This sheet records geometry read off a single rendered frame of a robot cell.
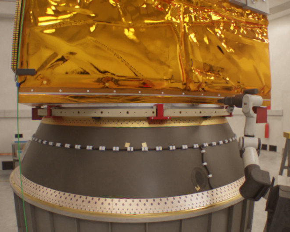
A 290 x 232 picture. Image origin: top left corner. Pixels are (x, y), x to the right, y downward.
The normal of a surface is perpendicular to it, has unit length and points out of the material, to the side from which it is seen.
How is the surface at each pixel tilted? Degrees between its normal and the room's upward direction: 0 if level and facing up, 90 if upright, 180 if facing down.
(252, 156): 31
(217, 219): 90
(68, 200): 43
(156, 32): 87
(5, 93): 90
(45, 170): 62
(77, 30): 84
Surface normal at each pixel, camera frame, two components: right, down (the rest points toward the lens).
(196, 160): 0.37, -0.44
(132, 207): 0.02, -0.71
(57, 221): -0.40, 0.03
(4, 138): 0.43, 0.03
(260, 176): 0.18, -0.80
